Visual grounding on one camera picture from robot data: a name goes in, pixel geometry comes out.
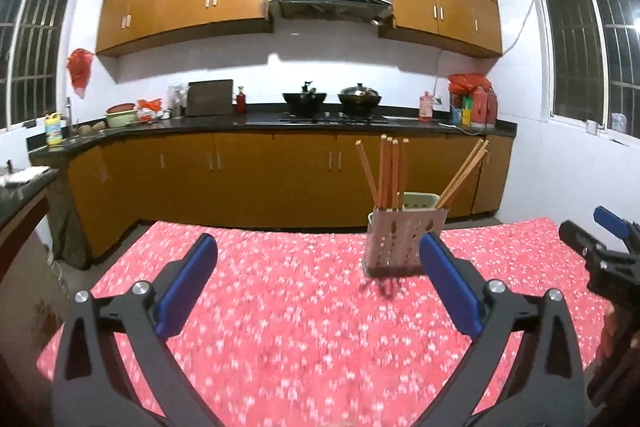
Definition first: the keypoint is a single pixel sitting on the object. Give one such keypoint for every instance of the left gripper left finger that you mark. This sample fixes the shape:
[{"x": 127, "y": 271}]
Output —
[{"x": 91, "y": 386}]

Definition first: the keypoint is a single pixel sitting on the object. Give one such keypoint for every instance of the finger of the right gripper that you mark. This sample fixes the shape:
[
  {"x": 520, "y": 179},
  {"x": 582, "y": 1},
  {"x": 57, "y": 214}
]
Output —
[
  {"x": 612, "y": 219},
  {"x": 584, "y": 244}
]

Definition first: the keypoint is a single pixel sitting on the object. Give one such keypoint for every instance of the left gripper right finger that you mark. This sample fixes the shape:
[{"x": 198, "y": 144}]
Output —
[{"x": 545, "y": 385}]

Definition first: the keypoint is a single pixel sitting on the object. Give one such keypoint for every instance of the wooden chopstick eight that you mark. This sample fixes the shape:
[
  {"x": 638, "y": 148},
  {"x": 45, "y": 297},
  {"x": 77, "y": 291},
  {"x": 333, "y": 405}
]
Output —
[{"x": 466, "y": 180}]

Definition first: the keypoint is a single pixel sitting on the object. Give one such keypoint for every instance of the wooden chopstick seven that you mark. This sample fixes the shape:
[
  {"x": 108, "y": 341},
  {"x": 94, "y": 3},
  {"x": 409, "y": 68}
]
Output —
[{"x": 462, "y": 176}]

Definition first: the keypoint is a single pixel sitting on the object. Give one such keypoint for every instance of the wooden chopstick four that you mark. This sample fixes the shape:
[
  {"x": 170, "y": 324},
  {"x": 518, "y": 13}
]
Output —
[{"x": 394, "y": 174}]

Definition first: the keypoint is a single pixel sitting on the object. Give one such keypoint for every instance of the wooden chopstick two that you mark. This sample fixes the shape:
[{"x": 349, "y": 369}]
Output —
[{"x": 380, "y": 201}]

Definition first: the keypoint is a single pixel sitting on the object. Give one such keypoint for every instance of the wooden chopstick one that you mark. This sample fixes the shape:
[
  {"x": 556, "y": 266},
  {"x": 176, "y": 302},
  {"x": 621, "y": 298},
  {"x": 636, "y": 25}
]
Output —
[{"x": 365, "y": 164}]

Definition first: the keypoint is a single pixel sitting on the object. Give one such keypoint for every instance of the wooden chopstick three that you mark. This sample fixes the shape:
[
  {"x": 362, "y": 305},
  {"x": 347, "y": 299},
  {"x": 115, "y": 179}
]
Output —
[{"x": 388, "y": 174}]

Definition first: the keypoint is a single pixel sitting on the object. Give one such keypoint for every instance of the black wok with utensils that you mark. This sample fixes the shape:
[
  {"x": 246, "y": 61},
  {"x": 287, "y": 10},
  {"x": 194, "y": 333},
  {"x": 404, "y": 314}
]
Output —
[{"x": 305, "y": 103}]

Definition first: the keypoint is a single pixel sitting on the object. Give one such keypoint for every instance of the person's right hand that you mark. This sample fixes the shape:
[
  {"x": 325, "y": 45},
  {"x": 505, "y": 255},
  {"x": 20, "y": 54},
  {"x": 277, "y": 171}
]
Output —
[{"x": 616, "y": 321}]

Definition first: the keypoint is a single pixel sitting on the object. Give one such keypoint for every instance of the white cup on sill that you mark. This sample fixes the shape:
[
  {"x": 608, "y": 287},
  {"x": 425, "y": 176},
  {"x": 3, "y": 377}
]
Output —
[{"x": 591, "y": 127}]

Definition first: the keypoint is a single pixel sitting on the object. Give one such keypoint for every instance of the red oil jug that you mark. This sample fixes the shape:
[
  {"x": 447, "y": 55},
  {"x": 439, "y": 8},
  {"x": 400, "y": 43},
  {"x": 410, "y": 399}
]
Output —
[{"x": 484, "y": 108}]

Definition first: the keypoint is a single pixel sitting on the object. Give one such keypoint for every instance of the green yellow bottles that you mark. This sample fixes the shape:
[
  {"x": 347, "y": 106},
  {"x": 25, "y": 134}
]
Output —
[{"x": 461, "y": 110}]

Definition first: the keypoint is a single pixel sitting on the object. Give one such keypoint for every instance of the beige perforated utensil holder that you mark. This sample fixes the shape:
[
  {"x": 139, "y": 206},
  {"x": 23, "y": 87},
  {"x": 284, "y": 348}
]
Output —
[{"x": 393, "y": 236}]

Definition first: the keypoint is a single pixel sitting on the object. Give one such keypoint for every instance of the lower wooden cabinets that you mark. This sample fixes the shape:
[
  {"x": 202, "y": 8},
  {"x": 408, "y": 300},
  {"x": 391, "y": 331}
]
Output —
[{"x": 246, "y": 180}]

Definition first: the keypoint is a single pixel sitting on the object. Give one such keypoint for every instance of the red bag on counter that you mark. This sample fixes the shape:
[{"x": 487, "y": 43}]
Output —
[{"x": 464, "y": 84}]

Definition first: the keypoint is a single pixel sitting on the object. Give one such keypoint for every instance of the red floral tablecloth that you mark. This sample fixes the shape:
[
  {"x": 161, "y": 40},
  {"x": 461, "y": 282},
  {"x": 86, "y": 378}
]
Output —
[{"x": 289, "y": 332}]

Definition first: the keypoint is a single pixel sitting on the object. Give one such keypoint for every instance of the right barred window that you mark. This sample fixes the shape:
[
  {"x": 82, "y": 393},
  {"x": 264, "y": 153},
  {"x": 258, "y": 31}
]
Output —
[{"x": 592, "y": 51}]

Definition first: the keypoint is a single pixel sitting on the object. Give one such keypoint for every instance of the barred window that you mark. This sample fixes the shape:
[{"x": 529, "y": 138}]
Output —
[
  {"x": 31, "y": 33},
  {"x": 592, "y": 51}
]

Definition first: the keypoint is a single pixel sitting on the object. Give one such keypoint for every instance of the pink bottle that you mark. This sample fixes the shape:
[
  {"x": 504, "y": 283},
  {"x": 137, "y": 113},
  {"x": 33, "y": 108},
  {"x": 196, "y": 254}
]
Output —
[{"x": 426, "y": 107}]

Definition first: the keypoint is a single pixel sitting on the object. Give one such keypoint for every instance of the yellow detergent bottle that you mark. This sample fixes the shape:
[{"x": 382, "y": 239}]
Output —
[{"x": 53, "y": 129}]

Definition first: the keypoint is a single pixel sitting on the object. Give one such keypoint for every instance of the black lidded wok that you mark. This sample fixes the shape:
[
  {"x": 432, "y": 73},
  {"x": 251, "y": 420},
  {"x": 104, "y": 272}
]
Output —
[{"x": 359, "y": 100}]

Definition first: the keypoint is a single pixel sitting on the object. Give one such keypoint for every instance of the green basin with red lid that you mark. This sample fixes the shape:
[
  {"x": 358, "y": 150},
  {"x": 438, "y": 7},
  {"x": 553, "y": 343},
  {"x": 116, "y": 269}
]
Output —
[{"x": 121, "y": 115}]

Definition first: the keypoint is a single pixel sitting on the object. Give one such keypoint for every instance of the orange bag on counter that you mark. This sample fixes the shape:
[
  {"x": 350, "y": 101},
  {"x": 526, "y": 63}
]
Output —
[{"x": 149, "y": 110}]

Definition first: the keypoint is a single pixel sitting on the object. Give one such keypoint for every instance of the clear plastic bag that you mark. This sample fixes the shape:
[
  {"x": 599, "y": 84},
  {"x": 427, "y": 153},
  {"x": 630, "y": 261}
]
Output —
[{"x": 178, "y": 99}]

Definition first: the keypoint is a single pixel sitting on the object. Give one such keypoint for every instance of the dark cutting board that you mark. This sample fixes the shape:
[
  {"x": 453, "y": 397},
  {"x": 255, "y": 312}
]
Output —
[{"x": 209, "y": 98}]

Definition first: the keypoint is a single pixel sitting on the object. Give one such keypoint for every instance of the red hanging plastic bag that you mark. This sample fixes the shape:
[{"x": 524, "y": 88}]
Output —
[{"x": 79, "y": 65}]

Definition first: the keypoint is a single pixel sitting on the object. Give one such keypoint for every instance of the red sauce bottle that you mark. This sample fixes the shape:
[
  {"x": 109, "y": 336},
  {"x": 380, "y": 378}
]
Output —
[{"x": 240, "y": 101}]

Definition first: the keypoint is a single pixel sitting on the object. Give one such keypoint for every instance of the left barred window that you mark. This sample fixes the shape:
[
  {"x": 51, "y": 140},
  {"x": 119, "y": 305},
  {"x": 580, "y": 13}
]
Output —
[{"x": 31, "y": 33}]

